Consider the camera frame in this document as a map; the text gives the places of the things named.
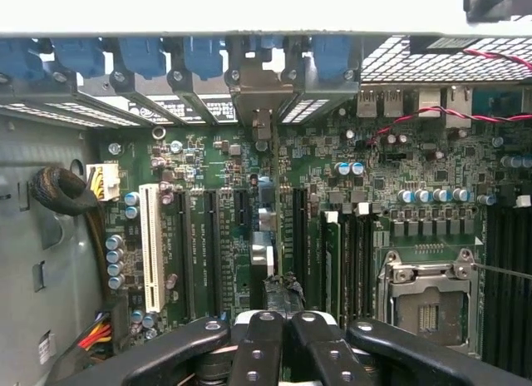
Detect metal CPU socket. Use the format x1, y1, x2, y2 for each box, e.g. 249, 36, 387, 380
376, 248, 477, 354

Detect black expansion slot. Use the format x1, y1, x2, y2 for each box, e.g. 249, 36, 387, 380
175, 190, 191, 319
204, 189, 220, 316
292, 186, 309, 299

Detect white expansion slot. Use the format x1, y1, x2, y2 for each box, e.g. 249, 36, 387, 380
138, 183, 162, 314

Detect green motherboard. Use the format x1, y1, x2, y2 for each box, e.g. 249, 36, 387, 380
97, 106, 532, 362

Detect white power connector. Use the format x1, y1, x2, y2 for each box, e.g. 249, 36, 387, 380
86, 161, 121, 202

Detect black open PC case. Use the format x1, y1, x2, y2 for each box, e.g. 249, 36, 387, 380
0, 27, 532, 386

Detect multicoloured power wires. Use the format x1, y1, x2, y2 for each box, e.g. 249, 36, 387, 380
76, 312, 114, 351

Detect black braided power cable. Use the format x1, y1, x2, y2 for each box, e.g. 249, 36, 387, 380
32, 166, 110, 306

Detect red and black twisted wire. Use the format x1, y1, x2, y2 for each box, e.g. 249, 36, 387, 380
365, 48, 532, 148

